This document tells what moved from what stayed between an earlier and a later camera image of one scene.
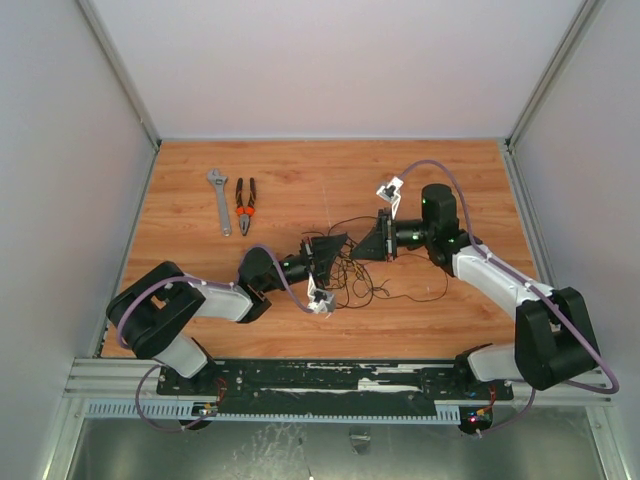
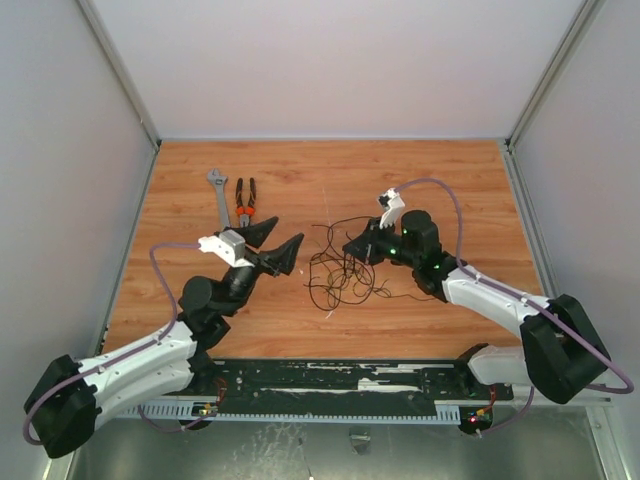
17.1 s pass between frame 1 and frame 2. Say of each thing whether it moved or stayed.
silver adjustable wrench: stayed
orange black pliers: stayed
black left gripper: moved
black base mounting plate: stayed
